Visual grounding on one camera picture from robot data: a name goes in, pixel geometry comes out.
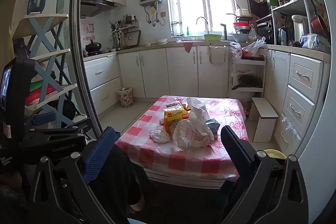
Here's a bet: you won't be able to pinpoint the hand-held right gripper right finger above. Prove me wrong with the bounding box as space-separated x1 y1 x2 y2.
221 126 309 224

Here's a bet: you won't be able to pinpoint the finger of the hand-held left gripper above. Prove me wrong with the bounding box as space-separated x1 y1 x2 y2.
32 111 57 127
28 118 93 138

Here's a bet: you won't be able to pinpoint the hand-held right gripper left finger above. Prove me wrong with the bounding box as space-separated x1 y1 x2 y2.
29 127 116 224

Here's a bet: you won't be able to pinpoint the dark foil packet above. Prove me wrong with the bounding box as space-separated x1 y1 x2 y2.
205 118 221 134

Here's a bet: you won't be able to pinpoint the white red print plastic bag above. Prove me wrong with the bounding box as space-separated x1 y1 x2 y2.
172 106 215 151

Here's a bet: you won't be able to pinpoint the clear plastic bag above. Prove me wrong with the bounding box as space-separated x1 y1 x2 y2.
241 36 267 55
186 97 210 120

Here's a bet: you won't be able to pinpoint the small white bag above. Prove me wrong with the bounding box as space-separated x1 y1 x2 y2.
149 126 171 144

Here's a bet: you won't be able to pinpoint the yellow cardboard box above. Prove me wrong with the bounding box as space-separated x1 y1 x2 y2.
164 106 191 135

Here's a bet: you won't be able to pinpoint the black round bag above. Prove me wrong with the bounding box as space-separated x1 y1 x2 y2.
52 99 76 122

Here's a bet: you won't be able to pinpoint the person's leg black trousers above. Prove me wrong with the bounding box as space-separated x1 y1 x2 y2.
92 145 147 212

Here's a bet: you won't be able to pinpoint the white wooden stool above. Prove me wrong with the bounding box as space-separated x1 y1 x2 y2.
248 97 279 143

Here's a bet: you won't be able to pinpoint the table with red checkered cloth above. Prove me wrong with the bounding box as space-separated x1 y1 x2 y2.
115 95 249 182

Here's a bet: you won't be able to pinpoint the low white table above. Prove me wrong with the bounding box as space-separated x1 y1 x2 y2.
143 168 229 190

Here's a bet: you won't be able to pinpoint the floral waste bin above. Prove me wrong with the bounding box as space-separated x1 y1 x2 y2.
118 87 133 108

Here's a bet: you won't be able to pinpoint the dark frying pan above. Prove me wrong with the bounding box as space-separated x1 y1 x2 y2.
232 74 263 90

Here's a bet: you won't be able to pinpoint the blue cross-braced shelf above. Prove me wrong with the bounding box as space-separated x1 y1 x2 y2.
10 14 79 130

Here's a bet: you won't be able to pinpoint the black wok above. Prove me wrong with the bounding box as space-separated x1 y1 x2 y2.
84 40 103 55

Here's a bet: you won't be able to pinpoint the white trolley rack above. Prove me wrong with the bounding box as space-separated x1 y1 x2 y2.
228 55 267 93

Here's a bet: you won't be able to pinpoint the white drawer cabinet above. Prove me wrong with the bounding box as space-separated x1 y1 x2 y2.
260 48 331 159

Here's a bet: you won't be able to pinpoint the white base cabinets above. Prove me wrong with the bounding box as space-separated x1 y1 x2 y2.
83 46 265 109

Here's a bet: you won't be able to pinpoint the red white shopping bag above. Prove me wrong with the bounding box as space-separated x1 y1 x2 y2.
230 42 243 59

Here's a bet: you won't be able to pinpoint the light blue bowl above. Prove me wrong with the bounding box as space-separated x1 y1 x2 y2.
231 33 250 42

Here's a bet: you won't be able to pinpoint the pink hanging cloth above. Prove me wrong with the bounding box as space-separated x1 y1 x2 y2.
182 41 195 53

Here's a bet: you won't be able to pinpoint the black countertop appliance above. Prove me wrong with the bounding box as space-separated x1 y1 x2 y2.
256 22 273 45

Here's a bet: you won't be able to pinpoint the range hood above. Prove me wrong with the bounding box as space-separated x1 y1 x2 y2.
80 0 117 17

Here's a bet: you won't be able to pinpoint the dark kettle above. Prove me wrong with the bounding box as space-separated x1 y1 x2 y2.
277 27 288 45

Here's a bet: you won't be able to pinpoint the blue food bag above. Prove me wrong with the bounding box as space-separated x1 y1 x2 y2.
301 34 331 54

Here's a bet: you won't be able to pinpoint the curved steel faucet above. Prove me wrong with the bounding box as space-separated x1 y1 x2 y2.
196 17 210 35

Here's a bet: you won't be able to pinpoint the white thermo pot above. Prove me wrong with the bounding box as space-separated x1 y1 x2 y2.
291 15 309 42

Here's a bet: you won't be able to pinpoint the black microwave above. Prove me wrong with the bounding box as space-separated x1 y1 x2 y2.
246 0 272 18

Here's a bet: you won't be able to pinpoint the red hanging pan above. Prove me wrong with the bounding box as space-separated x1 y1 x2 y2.
310 0 328 37

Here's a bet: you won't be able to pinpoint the kitchen window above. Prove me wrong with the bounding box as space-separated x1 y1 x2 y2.
164 0 237 38

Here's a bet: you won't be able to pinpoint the white counter shelf rack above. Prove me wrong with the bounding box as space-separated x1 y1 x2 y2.
272 0 326 46

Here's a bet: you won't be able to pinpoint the pink wall stickers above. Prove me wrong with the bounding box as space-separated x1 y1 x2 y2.
81 23 96 42

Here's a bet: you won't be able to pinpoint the wall utensil rack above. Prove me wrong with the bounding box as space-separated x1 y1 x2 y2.
109 14 141 47

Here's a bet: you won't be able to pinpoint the blue wall holder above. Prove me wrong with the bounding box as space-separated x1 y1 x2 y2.
28 0 48 14

